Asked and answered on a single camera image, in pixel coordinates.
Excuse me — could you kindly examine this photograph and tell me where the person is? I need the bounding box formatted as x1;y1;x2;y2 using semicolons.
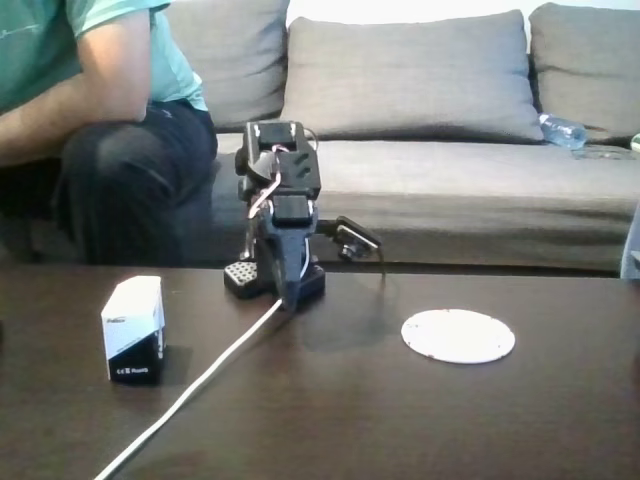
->
0;0;219;267

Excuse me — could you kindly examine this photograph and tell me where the white cable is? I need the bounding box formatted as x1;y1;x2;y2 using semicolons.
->
92;297;284;480

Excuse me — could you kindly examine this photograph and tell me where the grey sofa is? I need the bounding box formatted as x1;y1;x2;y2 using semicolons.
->
164;0;640;277

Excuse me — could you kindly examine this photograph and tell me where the white and black servo box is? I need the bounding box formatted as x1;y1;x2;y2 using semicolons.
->
100;274;167;386

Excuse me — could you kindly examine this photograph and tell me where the clear plastic water bottle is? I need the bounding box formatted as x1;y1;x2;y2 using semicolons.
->
537;112;588;150

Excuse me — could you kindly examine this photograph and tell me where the pale translucent container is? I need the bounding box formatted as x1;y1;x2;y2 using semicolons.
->
619;204;640;279

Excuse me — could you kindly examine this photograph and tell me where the grey sofa back cushion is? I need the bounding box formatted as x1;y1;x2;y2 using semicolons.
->
277;9;547;145
164;0;291;130
528;2;640;144

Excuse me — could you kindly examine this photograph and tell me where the black cable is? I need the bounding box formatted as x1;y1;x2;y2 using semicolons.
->
375;243;392;287

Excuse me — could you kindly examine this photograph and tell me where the round white printed coaster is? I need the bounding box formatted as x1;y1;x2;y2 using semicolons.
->
400;308;516;365

